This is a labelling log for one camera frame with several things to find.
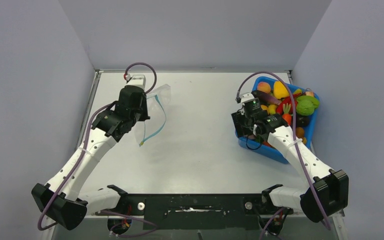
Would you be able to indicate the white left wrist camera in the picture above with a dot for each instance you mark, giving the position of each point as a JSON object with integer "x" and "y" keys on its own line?
{"x": 138, "y": 80}

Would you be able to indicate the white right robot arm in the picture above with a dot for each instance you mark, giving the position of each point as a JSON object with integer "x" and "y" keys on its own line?
{"x": 326, "y": 191}

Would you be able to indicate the toy peach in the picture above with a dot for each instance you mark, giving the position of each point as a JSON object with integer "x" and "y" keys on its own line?
{"x": 264, "y": 87}

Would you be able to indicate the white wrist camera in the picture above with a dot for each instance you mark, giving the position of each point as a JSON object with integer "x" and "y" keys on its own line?
{"x": 243, "y": 98}
{"x": 138, "y": 80}

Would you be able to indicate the blue plastic bin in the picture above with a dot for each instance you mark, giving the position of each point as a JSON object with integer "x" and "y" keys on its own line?
{"x": 258, "y": 146}

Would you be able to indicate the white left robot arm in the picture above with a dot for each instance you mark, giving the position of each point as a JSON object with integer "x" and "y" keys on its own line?
{"x": 59, "y": 198}

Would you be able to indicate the purple toy eggplant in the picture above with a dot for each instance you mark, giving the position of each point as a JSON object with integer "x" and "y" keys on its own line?
{"x": 265, "y": 97}

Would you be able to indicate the yellow toy bell pepper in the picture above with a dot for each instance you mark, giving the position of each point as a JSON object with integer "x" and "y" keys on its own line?
{"x": 279, "y": 90}

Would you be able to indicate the aluminium table edge rail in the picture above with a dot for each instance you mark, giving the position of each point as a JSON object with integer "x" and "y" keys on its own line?
{"x": 88, "y": 109}

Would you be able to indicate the red toy chili pepper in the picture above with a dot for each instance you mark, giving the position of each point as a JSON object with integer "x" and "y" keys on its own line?
{"x": 279, "y": 108}

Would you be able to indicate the orange toy carrot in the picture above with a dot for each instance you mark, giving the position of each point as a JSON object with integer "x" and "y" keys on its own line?
{"x": 287, "y": 114}

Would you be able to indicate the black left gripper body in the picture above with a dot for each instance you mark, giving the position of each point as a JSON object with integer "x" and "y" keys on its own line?
{"x": 141, "y": 114}

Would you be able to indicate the clear zip top bag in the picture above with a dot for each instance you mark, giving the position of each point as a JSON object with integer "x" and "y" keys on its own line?
{"x": 157, "y": 102}

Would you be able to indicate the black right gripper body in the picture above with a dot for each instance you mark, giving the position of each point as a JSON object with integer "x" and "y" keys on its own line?
{"x": 243, "y": 124}

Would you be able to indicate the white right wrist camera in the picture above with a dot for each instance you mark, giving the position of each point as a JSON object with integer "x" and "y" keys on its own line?
{"x": 243, "y": 98}

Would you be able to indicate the brown toy potato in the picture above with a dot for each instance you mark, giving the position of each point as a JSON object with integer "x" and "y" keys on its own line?
{"x": 300, "y": 132}

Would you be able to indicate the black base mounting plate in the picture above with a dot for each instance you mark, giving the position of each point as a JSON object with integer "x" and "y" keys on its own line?
{"x": 199, "y": 211}

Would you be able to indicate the green bumpy toy fruit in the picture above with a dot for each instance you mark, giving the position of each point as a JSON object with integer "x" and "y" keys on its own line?
{"x": 306, "y": 105}

